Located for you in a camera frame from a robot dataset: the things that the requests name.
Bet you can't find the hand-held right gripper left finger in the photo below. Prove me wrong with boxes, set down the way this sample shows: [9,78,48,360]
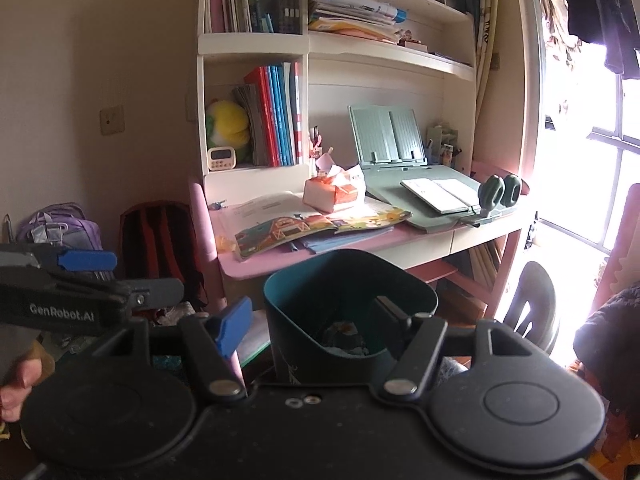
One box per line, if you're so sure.
[102,295,254,398]

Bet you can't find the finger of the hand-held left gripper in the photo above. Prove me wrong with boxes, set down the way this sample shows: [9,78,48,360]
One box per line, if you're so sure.
[119,278,185,311]
[34,249,119,274]

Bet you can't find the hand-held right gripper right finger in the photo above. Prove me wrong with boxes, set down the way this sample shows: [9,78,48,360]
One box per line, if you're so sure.
[375,295,553,397]

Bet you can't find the colourful printed wrapper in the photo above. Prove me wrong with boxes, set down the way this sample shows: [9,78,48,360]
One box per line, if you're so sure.
[322,321,370,347]

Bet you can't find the teal waste bin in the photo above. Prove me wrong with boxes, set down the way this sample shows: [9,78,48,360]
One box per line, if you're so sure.
[263,249,440,386]

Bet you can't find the person's left hand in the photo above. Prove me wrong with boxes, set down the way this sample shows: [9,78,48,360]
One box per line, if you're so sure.
[0,347,56,423]

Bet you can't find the red black backpack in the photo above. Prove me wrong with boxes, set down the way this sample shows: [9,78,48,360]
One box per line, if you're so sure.
[119,201,208,311]

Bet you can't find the purple grey backpack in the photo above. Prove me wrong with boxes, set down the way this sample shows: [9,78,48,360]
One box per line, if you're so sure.
[15,202,103,281]

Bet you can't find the pink desk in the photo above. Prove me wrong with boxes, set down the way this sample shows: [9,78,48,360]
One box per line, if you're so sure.
[189,160,538,321]

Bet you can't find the colourful picture book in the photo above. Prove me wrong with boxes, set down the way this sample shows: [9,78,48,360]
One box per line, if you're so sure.
[234,211,413,261]

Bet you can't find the white worksheet book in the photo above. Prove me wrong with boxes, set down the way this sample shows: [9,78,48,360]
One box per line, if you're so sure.
[217,191,321,241]

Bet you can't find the light blue folder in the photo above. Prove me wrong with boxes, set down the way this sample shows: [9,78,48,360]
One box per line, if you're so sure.
[292,227,396,255]

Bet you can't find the grey chair back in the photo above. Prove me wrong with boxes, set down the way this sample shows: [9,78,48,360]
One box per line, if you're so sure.
[502,260,561,356]

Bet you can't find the white timer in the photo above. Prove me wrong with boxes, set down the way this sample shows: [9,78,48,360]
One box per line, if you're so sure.
[206,145,236,172]

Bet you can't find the grey green tilting desk board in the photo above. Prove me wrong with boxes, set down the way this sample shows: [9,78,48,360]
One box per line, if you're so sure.
[362,165,521,233]

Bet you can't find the open white notebook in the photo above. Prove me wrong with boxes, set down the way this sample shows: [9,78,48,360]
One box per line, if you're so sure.
[400,177,483,215]

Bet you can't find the pink tissue box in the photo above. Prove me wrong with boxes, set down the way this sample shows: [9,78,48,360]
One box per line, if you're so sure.
[302,160,368,213]

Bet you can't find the green posture corrector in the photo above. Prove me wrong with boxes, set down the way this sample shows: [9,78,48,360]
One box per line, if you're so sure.
[477,174,523,218]

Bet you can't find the yellow plush toy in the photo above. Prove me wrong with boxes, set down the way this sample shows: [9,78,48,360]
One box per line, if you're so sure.
[206,99,251,163]

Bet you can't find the grey folders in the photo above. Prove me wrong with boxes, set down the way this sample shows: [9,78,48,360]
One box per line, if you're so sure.
[231,84,268,167]

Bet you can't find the green desk organiser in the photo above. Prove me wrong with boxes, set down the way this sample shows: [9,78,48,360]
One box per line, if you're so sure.
[426,122,460,168]

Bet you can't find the dark jacket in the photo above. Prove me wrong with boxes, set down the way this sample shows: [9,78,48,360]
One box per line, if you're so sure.
[572,282,640,461]

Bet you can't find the green book stand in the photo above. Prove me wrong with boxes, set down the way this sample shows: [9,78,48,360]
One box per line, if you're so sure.
[348,105,429,170]

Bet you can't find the row of red blue books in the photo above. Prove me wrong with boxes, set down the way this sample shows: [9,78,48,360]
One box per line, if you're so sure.
[243,61,304,167]

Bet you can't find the white shelf hutch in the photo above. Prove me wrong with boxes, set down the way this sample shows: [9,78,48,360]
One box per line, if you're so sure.
[196,0,478,201]

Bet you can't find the row of thin books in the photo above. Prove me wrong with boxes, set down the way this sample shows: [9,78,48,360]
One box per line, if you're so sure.
[205,0,301,35]

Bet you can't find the patterned curtain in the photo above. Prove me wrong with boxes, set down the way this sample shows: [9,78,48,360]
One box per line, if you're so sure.
[460,0,501,111]

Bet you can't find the stack of papers and booklets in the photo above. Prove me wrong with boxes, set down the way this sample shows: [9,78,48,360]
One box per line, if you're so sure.
[307,0,408,43]

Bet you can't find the hanging dark clothes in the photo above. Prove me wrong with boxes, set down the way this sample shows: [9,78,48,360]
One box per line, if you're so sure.
[552,0,640,81]

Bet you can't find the wall socket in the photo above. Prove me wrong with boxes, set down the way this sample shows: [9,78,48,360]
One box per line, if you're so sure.
[99,105,126,136]

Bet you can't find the window frame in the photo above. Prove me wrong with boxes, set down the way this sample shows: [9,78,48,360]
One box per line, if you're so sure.
[540,35,640,261]

